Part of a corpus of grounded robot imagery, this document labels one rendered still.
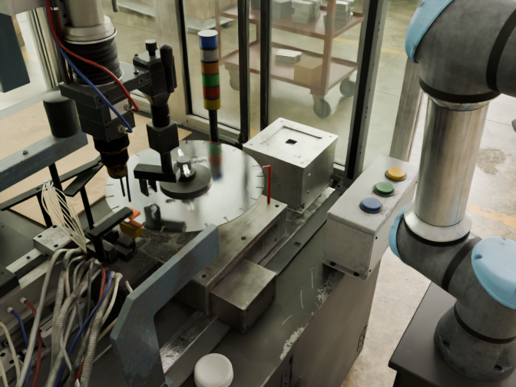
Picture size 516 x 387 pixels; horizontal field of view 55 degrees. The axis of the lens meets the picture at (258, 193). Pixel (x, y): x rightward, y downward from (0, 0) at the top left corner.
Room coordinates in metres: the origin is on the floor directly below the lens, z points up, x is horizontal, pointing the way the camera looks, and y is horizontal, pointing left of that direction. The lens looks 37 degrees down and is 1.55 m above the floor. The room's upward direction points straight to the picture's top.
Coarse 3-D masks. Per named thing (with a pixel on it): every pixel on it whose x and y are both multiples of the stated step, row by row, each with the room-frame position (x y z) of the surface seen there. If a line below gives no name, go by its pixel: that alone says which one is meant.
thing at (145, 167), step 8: (160, 160) 0.77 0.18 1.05; (168, 160) 0.77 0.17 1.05; (136, 168) 0.78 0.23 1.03; (144, 168) 0.78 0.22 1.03; (152, 168) 0.78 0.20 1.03; (160, 168) 0.78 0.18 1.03; (168, 168) 0.77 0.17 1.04; (176, 168) 0.78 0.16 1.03; (136, 176) 0.78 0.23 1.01; (144, 176) 0.77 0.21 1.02; (152, 176) 0.77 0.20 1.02; (160, 176) 0.77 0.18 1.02; (168, 176) 0.76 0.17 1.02; (176, 176) 0.76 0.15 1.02; (144, 184) 0.77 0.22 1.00; (152, 184) 0.79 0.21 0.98; (144, 192) 0.77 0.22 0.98
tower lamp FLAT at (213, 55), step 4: (200, 48) 1.14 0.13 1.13; (212, 48) 1.14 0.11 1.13; (216, 48) 1.14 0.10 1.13; (200, 52) 1.14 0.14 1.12; (204, 52) 1.13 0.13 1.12; (208, 52) 1.13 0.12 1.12; (212, 52) 1.13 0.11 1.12; (216, 52) 1.14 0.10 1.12; (200, 56) 1.14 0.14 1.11; (204, 56) 1.13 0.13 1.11; (208, 56) 1.13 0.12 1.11; (212, 56) 1.13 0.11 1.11; (216, 56) 1.14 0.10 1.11; (204, 60) 1.13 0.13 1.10; (208, 60) 1.13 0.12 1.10; (212, 60) 1.13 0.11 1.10; (216, 60) 1.14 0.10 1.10
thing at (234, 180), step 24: (192, 144) 1.00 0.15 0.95; (216, 144) 1.00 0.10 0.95; (216, 168) 0.90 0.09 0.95; (240, 168) 0.90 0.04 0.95; (120, 192) 0.81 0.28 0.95; (216, 192) 0.81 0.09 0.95; (240, 192) 0.81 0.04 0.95; (144, 216) 0.73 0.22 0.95; (168, 216) 0.73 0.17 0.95; (192, 216) 0.73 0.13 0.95; (216, 216) 0.73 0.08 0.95
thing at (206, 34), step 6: (204, 30) 1.17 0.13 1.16; (210, 30) 1.17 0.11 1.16; (204, 36) 1.13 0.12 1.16; (210, 36) 1.13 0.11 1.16; (216, 36) 1.14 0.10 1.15; (204, 42) 1.13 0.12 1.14; (210, 42) 1.13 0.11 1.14; (216, 42) 1.14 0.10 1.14; (204, 48) 1.13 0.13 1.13; (210, 48) 1.13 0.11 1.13
